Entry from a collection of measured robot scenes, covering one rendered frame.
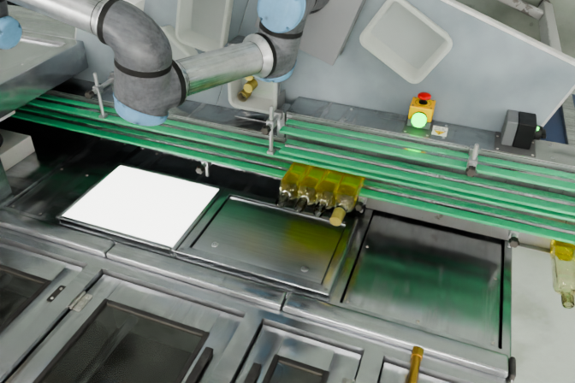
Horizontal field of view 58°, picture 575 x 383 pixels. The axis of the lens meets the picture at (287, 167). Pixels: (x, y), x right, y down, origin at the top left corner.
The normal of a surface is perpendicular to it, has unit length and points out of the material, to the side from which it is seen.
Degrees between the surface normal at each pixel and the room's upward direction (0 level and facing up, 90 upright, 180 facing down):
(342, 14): 1
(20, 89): 90
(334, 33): 1
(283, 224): 90
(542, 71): 0
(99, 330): 90
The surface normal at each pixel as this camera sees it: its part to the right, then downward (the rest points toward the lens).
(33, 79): 0.94, 0.21
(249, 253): 0.02, -0.83
